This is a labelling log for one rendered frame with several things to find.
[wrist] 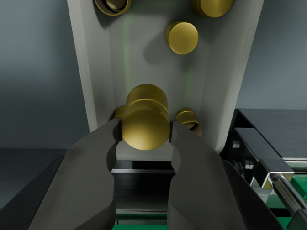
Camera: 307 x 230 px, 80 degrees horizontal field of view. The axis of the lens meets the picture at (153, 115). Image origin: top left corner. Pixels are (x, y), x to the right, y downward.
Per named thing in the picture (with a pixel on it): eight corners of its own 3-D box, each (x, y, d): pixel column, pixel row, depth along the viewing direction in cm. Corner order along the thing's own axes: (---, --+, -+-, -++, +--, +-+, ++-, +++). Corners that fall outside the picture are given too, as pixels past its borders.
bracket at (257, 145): (216, 175, 30) (232, 216, 24) (229, 127, 26) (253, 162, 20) (238, 175, 30) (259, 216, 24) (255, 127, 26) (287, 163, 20)
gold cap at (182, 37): (166, 18, 23) (168, 19, 19) (194, 20, 23) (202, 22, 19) (163, 48, 25) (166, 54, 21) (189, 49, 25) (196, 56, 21)
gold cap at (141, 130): (125, 82, 15) (117, 106, 11) (169, 84, 15) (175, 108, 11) (127, 119, 17) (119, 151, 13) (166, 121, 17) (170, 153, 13)
